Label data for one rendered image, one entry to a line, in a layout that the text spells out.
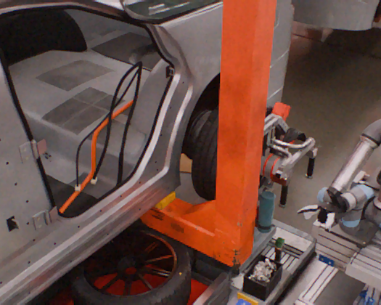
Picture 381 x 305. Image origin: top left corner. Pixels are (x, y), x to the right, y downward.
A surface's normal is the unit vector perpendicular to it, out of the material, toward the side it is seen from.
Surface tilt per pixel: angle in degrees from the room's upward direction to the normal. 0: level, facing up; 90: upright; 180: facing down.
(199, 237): 90
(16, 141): 86
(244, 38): 90
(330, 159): 0
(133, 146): 7
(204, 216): 90
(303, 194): 0
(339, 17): 106
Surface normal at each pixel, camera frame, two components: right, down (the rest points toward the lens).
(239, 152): -0.54, 0.49
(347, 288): 0.04, -0.80
